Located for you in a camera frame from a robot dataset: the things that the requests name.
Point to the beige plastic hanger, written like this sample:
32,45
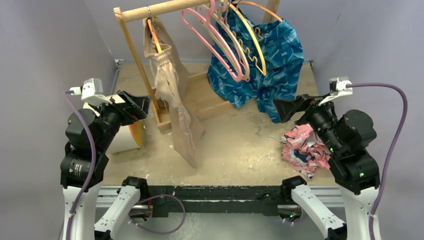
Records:
232,58

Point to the pink floral shorts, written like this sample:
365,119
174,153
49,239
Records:
304,151

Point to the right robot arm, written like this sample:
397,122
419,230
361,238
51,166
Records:
354,170

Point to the beige drawstring shorts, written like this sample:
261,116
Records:
170,80

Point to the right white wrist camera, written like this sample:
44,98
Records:
338,88

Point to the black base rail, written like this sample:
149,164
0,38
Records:
260,199

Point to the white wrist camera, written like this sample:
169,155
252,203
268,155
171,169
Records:
91,92
338,88

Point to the yellow wavy hanger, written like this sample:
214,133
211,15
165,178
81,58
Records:
259,62

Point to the orange hanger with beige shorts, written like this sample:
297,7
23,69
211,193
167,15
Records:
154,35

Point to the blue shark print shorts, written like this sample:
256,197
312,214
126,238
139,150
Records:
283,55

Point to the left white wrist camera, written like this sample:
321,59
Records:
91,92

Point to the wooden clothes rack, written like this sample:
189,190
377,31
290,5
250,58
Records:
199,96

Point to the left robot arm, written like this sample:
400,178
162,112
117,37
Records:
90,132

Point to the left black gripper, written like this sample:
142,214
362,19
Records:
133,112

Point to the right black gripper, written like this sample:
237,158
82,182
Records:
308,108

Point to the orange hanger with blue shorts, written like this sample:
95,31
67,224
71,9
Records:
269,15

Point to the white cylinder with orange lid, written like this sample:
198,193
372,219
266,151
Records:
129,137

